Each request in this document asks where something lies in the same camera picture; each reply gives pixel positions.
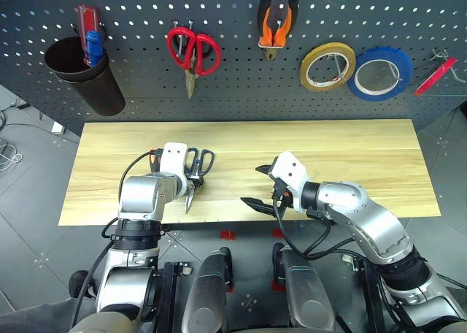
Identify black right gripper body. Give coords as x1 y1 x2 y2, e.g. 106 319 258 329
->
270 176 296 218

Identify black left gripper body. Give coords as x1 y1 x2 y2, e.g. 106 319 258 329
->
149 148 164 175

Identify dark blue handled scissors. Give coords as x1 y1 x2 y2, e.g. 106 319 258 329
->
184 148 217 215

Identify dark grey perforated pegboard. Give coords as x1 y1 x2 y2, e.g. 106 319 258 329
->
0 0 467 137

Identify yellow tape roll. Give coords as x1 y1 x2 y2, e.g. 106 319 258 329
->
299 42 358 93

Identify blue tape roll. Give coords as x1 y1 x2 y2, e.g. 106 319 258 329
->
346 47 414 102

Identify silver pegboard hook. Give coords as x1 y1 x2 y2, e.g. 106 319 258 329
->
429 48 467 84

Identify black round holder cup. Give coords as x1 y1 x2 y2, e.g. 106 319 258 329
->
44 36 127 118

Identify dark grey rounded robot leg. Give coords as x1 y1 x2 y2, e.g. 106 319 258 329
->
180 246 234 333
272 242 336 332

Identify blue marker pen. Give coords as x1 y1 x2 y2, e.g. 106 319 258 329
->
85 30 105 68

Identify orange and black pliers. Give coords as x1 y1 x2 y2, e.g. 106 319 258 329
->
257 0 301 62

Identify black round wheel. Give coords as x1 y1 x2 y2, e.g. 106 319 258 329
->
68 269 90 299

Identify red box cutter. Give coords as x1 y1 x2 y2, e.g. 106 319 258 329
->
76 4 100 68

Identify red tool on hook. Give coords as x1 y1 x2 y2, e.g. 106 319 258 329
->
413 56 458 98

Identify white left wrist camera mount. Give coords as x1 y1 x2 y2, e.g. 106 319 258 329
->
161 142 190 183

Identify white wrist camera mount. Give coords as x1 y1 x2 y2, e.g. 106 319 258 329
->
269 150 312 214
161 142 190 183

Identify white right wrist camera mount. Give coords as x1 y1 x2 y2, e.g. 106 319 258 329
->
269 150 312 214

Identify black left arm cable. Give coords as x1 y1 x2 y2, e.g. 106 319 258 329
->
118 150 155 203

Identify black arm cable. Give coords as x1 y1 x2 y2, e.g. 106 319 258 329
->
272 197 353 261
118 150 155 203

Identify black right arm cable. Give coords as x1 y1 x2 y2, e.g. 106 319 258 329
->
272 197 353 261

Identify red handled scissors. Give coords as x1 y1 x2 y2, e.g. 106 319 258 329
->
166 26 223 100

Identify black upright frame bar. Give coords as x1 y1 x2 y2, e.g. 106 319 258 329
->
358 256 387 333
159 261 184 333

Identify white floor cable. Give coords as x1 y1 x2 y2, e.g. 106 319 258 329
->
0 142 23 172

